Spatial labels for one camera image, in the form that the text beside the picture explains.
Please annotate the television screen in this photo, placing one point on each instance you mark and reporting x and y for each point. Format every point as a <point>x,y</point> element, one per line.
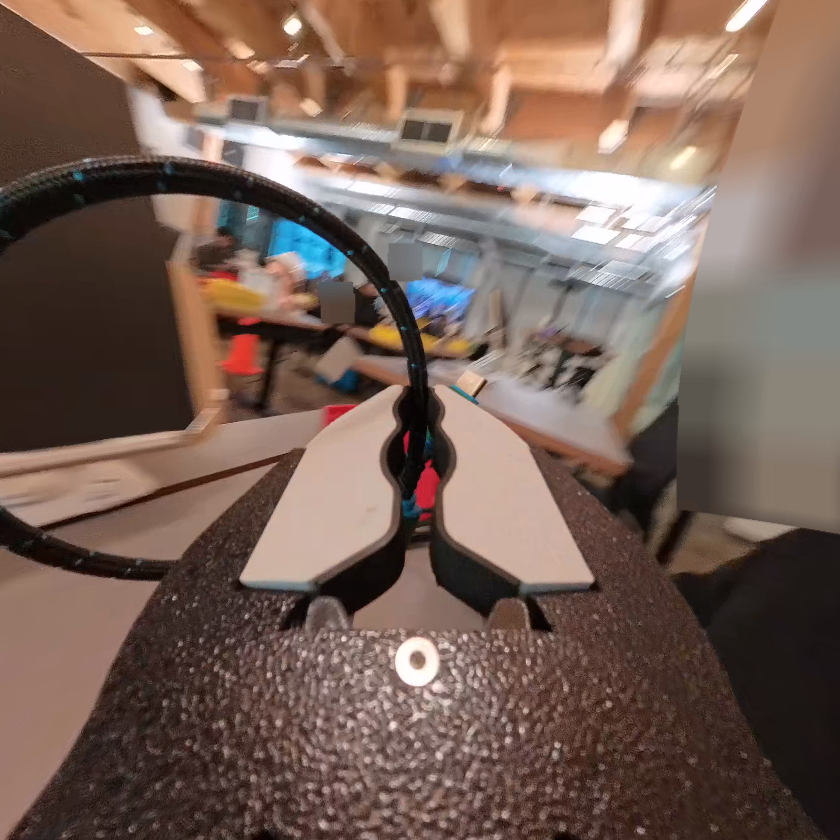
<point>441,298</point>

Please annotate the grey desk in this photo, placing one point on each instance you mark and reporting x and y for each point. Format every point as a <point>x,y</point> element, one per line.
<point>79,623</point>

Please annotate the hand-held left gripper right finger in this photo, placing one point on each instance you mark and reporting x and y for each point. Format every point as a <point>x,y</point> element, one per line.
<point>512,518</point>

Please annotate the slanted wooden post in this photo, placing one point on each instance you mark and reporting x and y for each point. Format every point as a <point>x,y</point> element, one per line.
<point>663,354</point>

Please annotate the wooden-edged desk with black legs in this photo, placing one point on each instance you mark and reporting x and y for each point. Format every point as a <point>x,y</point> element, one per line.
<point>289,325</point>

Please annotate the grey table with wooden edge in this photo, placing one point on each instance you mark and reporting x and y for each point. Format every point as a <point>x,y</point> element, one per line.
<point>551,420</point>

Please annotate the empty red bin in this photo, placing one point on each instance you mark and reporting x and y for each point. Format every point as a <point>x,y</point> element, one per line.
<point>430,482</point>

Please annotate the small yellow bin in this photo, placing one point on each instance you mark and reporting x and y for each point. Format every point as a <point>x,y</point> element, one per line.
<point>394,338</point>

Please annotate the black panel with wooden back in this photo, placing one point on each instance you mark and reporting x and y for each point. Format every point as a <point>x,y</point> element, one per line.
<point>79,295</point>

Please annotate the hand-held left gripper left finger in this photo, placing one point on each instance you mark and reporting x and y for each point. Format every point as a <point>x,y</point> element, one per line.
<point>328,512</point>

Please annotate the orange traffic cone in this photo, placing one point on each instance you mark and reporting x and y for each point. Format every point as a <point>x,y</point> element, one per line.
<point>241,351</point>

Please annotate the white panel stand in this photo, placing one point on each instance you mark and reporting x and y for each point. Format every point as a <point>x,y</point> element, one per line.
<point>85,482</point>

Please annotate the person's black clothed torso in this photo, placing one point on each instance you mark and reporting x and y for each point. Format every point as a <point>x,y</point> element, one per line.
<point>774,656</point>

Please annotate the large yellow storage bin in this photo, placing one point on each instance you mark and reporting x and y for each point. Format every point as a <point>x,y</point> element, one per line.
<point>233,295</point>

